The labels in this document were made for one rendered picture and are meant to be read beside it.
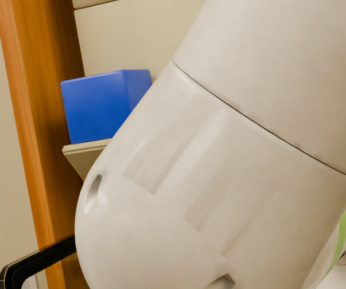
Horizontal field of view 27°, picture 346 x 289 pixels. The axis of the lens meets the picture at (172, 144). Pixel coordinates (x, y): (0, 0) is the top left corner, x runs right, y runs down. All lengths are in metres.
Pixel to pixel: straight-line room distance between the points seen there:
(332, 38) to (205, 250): 0.10
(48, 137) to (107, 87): 0.15
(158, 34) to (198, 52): 0.75
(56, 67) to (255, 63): 0.87
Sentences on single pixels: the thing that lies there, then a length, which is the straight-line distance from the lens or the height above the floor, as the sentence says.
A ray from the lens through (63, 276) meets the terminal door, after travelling 0.97.
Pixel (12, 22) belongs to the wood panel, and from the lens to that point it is 1.08.
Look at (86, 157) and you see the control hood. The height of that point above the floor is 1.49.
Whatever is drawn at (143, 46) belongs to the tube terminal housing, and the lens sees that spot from 1.08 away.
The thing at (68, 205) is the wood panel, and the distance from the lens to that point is 1.12.
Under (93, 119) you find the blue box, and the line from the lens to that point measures 1.00.
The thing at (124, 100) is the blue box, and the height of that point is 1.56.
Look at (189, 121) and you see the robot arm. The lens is 0.31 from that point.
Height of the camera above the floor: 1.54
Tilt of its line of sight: 3 degrees down
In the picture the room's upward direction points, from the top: 10 degrees counter-clockwise
